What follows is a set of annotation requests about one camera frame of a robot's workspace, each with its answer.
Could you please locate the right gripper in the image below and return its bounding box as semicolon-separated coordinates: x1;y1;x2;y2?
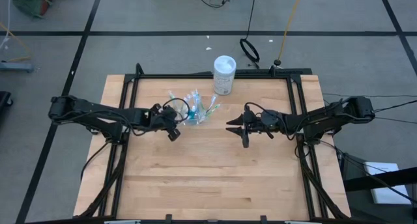
225;102;281;149

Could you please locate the green toothbrush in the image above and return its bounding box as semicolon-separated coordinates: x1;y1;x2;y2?
202;103;222;123
167;89;183;113

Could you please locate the purple toothbrush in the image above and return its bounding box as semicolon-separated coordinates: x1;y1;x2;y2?
182;93;193;116

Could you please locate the clear acrylic organizer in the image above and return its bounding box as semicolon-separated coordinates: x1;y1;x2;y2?
175;100;211;126

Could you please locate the white wipes canister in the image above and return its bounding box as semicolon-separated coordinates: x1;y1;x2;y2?
212;55;238;96

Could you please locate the grey metal base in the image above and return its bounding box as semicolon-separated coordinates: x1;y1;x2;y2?
0;61;35;74

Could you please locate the black floor object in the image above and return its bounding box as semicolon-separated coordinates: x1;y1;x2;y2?
0;91;14;108

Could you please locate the black bar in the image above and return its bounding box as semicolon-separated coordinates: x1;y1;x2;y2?
343;167;417;193

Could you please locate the white paper sheet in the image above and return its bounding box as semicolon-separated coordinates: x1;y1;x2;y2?
363;161;412;205

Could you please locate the green and orange bundle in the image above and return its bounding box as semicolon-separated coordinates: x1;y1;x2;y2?
8;0;55;19

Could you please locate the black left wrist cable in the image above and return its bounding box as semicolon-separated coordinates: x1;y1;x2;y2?
162;97;192;122

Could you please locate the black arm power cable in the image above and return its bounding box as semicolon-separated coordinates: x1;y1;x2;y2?
80;141;111;182

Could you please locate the black cable with coil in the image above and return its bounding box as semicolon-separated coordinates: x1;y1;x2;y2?
239;0;261;68

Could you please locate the yellow hanging cable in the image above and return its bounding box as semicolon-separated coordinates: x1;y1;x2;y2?
276;0;306;67

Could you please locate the yellow floor cable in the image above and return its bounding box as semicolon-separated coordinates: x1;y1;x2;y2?
0;21;33;63

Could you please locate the white floor cable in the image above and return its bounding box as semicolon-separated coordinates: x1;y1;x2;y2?
0;0;12;51

